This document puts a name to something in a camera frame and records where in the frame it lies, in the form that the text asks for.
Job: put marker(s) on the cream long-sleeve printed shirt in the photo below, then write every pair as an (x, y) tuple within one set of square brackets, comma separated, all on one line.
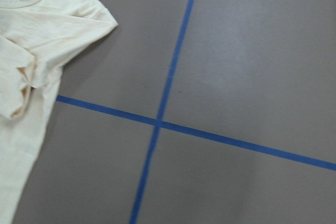
[(38, 37)]

